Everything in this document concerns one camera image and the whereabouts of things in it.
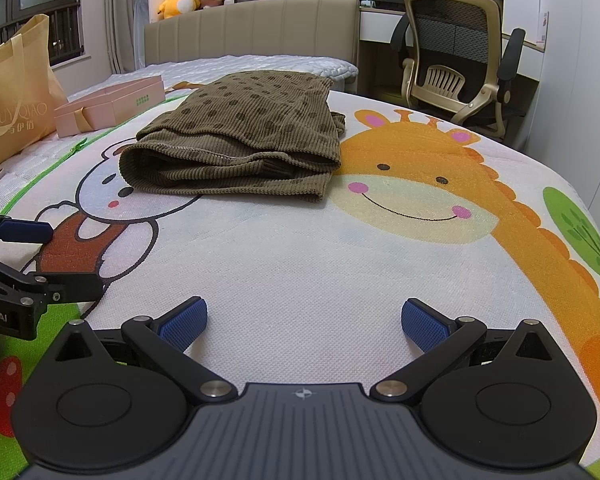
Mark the printed cartoon animal mat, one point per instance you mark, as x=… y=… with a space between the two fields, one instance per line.
x=305 y=260

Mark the beige tote bag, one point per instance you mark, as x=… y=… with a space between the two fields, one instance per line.
x=15 y=95

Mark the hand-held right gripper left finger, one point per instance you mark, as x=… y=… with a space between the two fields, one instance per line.
x=185 y=325

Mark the beige mesh office chair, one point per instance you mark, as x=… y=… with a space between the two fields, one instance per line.
x=455 y=35

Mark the white cabinet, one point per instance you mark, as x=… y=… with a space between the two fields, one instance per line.
x=522 y=5

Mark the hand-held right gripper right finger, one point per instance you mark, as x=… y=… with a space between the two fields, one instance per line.
x=425 y=325

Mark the pink gift box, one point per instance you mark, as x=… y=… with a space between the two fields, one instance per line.
x=105 y=115
x=130 y=87

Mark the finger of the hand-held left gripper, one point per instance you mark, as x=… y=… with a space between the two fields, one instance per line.
x=25 y=232
x=75 y=287

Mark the white curtain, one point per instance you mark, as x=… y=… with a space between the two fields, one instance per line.
x=125 y=45

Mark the beige padded headboard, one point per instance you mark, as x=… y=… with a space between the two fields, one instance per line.
x=260 y=25

